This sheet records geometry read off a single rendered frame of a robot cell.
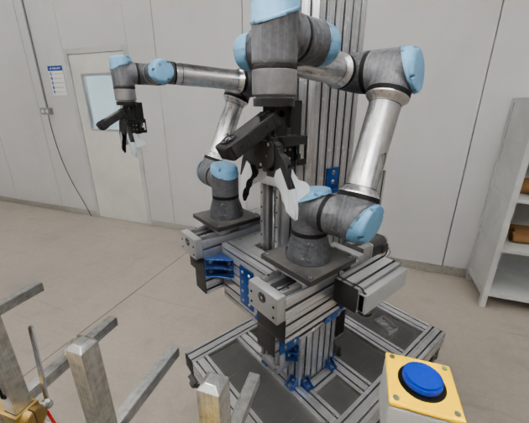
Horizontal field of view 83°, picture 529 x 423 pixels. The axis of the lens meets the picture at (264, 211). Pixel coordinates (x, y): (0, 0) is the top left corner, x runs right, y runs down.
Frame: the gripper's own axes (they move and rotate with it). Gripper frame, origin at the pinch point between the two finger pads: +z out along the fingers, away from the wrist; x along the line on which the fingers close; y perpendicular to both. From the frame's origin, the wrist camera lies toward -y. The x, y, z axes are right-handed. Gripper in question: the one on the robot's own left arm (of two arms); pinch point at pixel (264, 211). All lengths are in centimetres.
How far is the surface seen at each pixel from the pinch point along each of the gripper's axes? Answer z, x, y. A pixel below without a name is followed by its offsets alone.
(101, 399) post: 31.6, 8.4, -31.6
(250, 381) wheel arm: 49.1, 6.2, 0.4
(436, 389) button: 8.6, -34.6, -5.6
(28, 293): 37, 67, -40
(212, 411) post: 22.6, -12.5, -20.0
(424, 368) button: 8.5, -32.7, -4.0
